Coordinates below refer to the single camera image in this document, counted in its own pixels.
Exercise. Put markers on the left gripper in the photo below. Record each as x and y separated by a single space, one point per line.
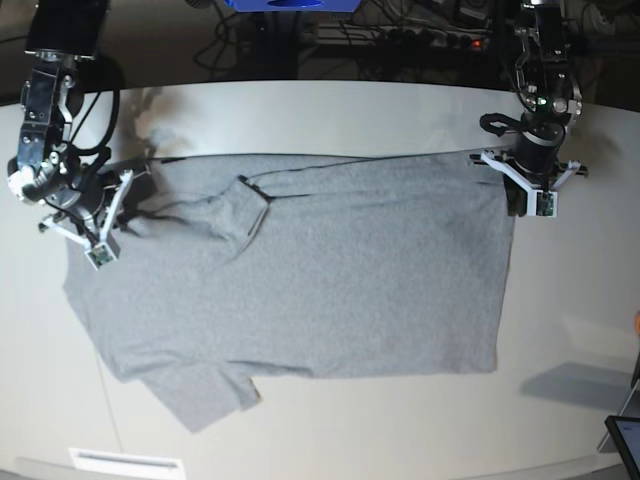
534 154

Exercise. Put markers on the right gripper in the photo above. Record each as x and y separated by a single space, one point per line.
87 207

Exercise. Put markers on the grey T-shirt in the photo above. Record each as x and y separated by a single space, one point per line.
317 267

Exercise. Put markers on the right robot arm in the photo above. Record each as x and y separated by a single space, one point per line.
48 167

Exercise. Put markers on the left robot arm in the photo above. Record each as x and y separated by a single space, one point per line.
531 44

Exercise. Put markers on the black power strip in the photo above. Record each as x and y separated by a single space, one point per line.
436 39

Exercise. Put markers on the black tablet device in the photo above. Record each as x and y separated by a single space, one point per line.
624 431

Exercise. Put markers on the white table label strip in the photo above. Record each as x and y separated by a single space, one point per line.
126 465

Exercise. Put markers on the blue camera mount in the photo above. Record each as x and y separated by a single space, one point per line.
340 6

